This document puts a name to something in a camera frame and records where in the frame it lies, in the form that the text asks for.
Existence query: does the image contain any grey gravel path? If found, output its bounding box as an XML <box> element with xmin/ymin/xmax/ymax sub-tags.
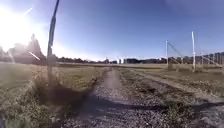
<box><xmin>59</xmin><ymin>67</ymin><xmax>201</xmax><ymax>128</ymax></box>

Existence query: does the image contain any weedy grass strip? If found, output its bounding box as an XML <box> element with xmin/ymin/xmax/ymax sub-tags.
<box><xmin>116</xmin><ymin>68</ymin><xmax>224</xmax><ymax>128</ymax></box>

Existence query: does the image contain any pale gravel track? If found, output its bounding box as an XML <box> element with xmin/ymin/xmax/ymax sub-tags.
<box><xmin>131</xmin><ymin>68</ymin><xmax>224</xmax><ymax>105</ymax></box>

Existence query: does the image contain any dark pole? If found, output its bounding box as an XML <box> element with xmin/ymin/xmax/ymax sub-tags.
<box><xmin>45</xmin><ymin>0</ymin><xmax>61</xmax><ymax>88</ymax></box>

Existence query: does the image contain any group of trees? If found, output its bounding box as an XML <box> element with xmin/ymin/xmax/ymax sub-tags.
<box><xmin>0</xmin><ymin>33</ymin><xmax>48</xmax><ymax>65</ymax></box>

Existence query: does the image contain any fence with white posts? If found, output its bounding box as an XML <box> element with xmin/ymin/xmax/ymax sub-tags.
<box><xmin>164</xmin><ymin>30</ymin><xmax>224</xmax><ymax>73</ymax></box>

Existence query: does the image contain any dry grass field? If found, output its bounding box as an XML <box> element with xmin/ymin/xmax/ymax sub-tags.
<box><xmin>133</xmin><ymin>65</ymin><xmax>224</xmax><ymax>98</ymax></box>
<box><xmin>0</xmin><ymin>62</ymin><xmax>109</xmax><ymax>128</ymax></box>

